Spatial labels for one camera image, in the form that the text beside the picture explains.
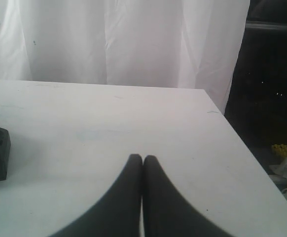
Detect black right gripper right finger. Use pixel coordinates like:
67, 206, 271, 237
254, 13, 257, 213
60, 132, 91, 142
143, 156, 231, 237

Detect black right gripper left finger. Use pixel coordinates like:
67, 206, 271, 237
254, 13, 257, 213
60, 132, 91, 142
53, 154, 143, 237

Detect white backdrop curtain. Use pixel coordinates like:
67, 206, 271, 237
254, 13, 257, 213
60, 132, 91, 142
0, 0, 250, 111

